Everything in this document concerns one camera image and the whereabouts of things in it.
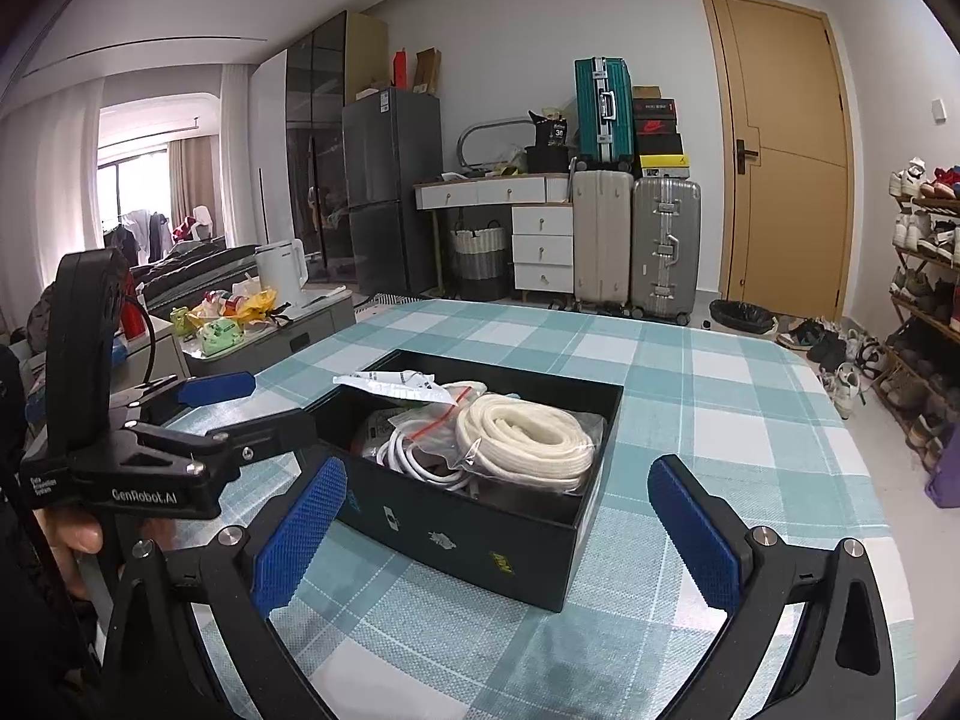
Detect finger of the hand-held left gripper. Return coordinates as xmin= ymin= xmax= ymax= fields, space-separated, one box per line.
xmin=112 ymin=409 xmax=321 ymax=475
xmin=112 ymin=371 xmax=258 ymax=427

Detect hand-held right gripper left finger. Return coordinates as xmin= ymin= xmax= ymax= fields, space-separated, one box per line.
xmin=101 ymin=456 xmax=350 ymax=720

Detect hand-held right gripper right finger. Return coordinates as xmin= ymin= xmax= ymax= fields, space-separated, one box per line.
xmin=646 ymin=454 xmax=898 ymax=720

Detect white charging cable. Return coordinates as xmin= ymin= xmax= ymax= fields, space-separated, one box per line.
xmin=364 ymin=423 xmax=482 ymax=497

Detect white printed packet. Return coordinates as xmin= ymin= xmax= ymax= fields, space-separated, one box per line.
xmin=331 ymin=369 xmax=461 ymax=408

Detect clear zip bag red strip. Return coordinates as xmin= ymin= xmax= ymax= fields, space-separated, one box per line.
xmin=390 ymin=403 xmax=464 ymax=467

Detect black cardboard box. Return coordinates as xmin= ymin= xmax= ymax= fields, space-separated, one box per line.
xmin=304 ymin=349 xmax=626 ymax=614

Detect cream rope coil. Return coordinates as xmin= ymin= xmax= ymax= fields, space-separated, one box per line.
xmin=455 ymin=391 xmax=606 ymax=497

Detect person's left hand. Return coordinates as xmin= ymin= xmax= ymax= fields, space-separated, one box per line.
xmin=33 ymin=506 xmax=104 ymax=602

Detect yellow plastic bag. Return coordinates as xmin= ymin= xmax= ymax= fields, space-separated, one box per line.
xmin=232 ymin=286 xmax=281 ymax=324

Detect grey side cabinet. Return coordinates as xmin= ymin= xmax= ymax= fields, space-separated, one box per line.
xmin=111 ymin=284 xmax=358 ymax=400

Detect teal checked tablecloth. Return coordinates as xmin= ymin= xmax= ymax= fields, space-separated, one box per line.
xmin=160 ymin=295 xmax=932 ymax=720

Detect white electric kettle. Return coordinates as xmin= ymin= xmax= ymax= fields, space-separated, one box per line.
xmin=253 ymin=238 xmax=309 ymax=308

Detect brown curtain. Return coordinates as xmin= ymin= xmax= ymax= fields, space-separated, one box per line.
xmin=168 ymin=136 xmax=219 ymax=242

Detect shoes on floor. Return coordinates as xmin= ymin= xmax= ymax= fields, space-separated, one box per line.
xmin=775 ymin=314 xmax=894 ymax=422

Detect black trash bin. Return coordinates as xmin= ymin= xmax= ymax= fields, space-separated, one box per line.
xmin=708 ymin=298 xmax=782 ymax=335

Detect dark glass wardrobe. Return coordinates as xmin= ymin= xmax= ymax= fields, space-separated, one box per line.
xmin=284 ymin=10 xmax=392 ymax=287

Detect purple bag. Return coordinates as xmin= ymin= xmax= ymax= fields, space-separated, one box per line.
xmin=923 ymin=423 xmax=960 ymax=509

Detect white grey laundry basket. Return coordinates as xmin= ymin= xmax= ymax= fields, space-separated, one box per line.
xmin=449 ymin=218 xmax=510 ymax=302

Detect dark grey fridge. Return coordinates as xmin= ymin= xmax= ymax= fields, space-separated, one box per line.
xmin=342 ymin=85 xmax=444 ymax=300

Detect silver suitcase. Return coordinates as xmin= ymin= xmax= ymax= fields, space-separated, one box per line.
xmin=629 ymin=175 xmax=704 ymax=328

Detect beige suitcase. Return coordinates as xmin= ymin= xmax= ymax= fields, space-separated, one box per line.
xmin=571 ymin=168 xmax=637 ymax=315

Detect white desk with drawers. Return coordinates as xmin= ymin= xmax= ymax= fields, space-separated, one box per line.
xmin=413 ymin=172 xmax=578 ymax=294

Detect shoe rack with shoes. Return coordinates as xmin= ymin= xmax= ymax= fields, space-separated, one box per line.
xmin=872 ymin=156 xmax=960 ymax=467

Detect oval desk mirror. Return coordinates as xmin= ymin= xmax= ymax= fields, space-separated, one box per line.
xmin=457 ymin=117 xmax=536 ymax=170

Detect tan wooden door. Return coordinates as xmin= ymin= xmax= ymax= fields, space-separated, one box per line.
xmin=699 ymin=0 xmax=857 ymax=317

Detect black bag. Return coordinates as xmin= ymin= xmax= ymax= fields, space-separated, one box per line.
xmin=524 ymin=108 xmax=575 ymax=174

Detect stack of shoe boxes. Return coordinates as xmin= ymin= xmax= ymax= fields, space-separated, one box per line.
xmin=631 ymin=83 xmax=692 ymax=182

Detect teal suitcase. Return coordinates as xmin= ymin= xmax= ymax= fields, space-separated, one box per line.
xmin=573 ymin=55 xmax=635 ymax=170

